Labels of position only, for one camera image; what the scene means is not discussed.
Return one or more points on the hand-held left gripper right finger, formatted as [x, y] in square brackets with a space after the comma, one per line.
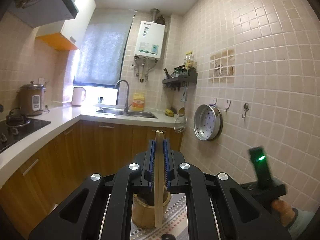
[167, 162]

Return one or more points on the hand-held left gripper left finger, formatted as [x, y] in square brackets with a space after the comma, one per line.
[152, 162]

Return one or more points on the bamboo utensil holder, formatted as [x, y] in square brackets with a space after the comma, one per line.
[143, 215]

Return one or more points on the person's right forearm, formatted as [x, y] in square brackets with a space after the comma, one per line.
[300, 222]

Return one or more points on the person's right hand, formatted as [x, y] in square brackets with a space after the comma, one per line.
[282, 210]

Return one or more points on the steel strainer ladle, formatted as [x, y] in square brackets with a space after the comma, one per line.
[180, 125]

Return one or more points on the yellow dish sponge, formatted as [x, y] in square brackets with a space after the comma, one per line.
[169, 112]

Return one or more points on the steel kitchen sink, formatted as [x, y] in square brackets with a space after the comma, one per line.
[135, 113]

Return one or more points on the round steel steamer tray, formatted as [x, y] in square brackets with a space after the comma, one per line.
[207, 122]

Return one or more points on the striped woven tablecloth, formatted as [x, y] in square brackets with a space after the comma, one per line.
[175, 220]

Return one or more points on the yellow detergent bottle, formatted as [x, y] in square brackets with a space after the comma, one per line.
[138, 102]

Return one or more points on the hanging kitchen tool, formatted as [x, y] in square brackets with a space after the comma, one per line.
[183, 95]

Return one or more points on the dark gooseneck faucet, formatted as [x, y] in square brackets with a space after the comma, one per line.
[127, 97]

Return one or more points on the small metal tap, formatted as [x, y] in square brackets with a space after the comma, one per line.
[101, 100]

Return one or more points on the small dark seasoning bottle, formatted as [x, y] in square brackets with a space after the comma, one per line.
[184, 71]
[177, 72]

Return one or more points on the steel water heater pipes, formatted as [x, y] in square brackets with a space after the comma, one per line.
[143, 70]

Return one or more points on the white kitchen countertop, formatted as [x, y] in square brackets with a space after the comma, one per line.
[62, 122]

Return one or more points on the white electric kettle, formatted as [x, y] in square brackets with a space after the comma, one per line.
[78, 97]

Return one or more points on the clear oil bottle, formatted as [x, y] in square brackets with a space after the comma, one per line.
[192, 60]
[187, 60]

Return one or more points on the grey window blind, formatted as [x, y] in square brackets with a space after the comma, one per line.
[102, 55]

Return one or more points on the white gas water heater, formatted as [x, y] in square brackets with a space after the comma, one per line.
[150, 40]

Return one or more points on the black glass gas stove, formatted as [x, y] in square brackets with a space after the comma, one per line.
[25, 130]

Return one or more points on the brown rice cooker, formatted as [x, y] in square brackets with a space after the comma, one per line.
[31, 100]

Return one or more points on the steel flue pipe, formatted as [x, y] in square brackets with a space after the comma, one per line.
[155, 15]

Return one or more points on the grey range hood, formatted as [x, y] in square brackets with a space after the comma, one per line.
[50, 10]

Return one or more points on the steel wall hook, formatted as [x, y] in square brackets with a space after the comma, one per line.
[245, 107]

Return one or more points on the white plastic wall hook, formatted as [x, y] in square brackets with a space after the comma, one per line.
[227, 105]
[212, 101]

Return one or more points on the black wall spice rack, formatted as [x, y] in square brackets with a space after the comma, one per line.
[180, 81]

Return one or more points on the white wall socket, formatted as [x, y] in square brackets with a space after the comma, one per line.
[133, 67]

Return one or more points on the white and orange wall cabinet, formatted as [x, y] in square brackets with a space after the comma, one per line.
[80, 12]

